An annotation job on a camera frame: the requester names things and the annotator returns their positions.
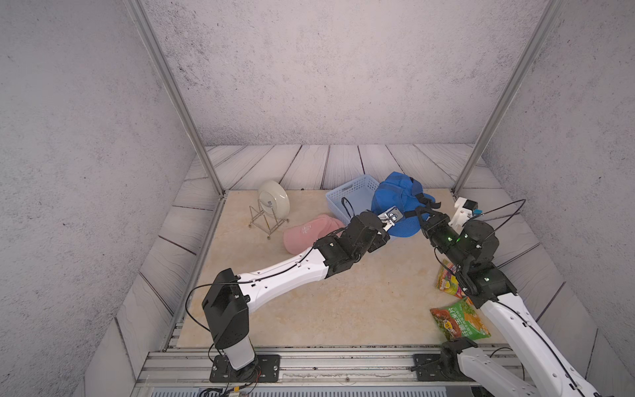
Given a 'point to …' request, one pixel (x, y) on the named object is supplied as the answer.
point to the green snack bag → (462, 319)
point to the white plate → (274, 198)
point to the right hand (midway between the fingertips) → (415, 207)
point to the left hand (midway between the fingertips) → (381, 219)
